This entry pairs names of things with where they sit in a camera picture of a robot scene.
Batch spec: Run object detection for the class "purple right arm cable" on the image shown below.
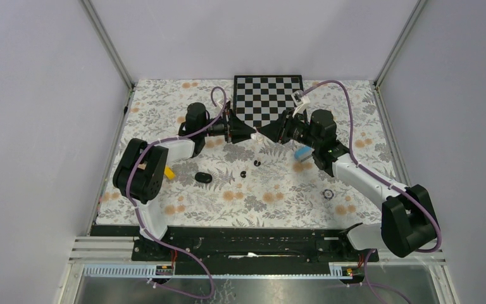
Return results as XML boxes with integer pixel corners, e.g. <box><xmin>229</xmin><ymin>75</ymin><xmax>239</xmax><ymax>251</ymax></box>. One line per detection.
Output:
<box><xmin>299</xmin><ymin>79</ymin><xmax>443</xmax><ymax>304</ymax></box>

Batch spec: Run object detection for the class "black oval earbud case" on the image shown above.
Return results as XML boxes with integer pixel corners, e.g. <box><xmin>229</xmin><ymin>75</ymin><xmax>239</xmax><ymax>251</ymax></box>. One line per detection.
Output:
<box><xmin>194</xmin><ymin>172</ymin><xmax>213</xmax><ymax>184</ymax></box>

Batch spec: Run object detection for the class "floral patterned table mat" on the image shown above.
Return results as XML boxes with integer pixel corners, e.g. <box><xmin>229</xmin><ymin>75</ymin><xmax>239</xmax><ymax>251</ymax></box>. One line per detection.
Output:
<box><xmin>111</xmin><ymin>79</ymin><xmax>397</xmax><ymax>228</ymax></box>

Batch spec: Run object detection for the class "yellow block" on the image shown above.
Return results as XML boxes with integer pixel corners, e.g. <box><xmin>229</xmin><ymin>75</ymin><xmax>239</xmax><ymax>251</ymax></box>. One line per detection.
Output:
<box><xmin>164</xmin><ymin>166</ymin><xmax>175</xmax><ymax>180</ymax></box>

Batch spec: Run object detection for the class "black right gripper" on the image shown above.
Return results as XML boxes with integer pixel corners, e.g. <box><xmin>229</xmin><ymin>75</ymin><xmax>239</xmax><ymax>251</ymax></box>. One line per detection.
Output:
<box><xmin>258</xmin><ymin>109</ymin><xmax>320</xmax><ymax>150</ymax></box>

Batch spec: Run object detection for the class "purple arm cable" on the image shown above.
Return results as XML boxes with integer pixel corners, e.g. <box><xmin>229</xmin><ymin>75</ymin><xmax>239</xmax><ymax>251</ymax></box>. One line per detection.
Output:
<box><xmin>299</xmin><ymin>79</ymin><xmax>443</xmax><ymax>304</ymax></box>
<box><xmin>125</xmin><ymin>86</ymin><xmax>229</xmax><ymax>301</ymax></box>

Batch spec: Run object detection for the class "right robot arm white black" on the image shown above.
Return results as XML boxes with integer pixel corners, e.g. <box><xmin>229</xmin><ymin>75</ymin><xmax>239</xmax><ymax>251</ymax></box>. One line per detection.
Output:
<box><xmin>259</xmin><ymin>110</ymin><xmax>441</xmax><ymax>261</ymax></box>

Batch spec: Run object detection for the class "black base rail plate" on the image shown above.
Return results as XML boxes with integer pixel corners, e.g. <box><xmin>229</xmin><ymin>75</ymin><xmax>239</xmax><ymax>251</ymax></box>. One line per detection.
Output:
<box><xmin>132</xmin><ymin>226</ymin><xmax>368</xmax><ymax>269</ymax></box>

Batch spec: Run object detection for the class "white earbud charging case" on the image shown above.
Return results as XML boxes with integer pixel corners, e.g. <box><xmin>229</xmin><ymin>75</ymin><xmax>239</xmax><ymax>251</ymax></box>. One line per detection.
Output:
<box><xmin>251</xmin><ymin>132</ymin><xmax>265</xmax><ymax>144</ymax></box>

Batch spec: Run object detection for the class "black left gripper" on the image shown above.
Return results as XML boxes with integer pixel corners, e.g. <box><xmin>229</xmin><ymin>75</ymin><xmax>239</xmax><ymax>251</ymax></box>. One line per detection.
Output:
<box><xmin>199</xmin><ymin>109</ymin><xmax>256</xmax><ymax>144</ymax></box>

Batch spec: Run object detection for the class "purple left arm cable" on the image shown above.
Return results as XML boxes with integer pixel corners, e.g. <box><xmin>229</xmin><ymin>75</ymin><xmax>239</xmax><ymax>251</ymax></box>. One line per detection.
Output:
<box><xmin>125</xmin><ymin>86</ymin><xmax>229</xmax><ymax>301</ymax></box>

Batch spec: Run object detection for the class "black white checkerboard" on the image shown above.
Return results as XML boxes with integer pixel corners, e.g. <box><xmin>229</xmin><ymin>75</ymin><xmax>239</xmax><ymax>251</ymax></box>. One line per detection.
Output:
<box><xmin>232</xmin><ymin>75</ymin><xmax>304</xmax><ymax>129</ymax></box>

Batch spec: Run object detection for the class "slotted grey cable duct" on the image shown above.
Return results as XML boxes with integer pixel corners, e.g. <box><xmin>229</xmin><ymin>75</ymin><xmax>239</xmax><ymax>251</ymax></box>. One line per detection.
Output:
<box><xmin>83</xmin><ymin>261</ymin><xmax>361</xmax><ymax>280</ymax></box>

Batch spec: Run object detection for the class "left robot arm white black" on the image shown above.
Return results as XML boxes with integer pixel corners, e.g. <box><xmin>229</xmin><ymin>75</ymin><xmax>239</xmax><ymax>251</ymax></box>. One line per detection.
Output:
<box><xmin>113</xmin><ymin>103</ymin><xmax>256</xmax><ymax>260</ymax></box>

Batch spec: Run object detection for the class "blue grey block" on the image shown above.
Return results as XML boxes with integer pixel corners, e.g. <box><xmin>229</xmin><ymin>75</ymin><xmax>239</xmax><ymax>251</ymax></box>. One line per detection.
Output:
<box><xmin>294</xmin><ymin>146</ymin><xmax>313</xmax><ymax>162</ymax></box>

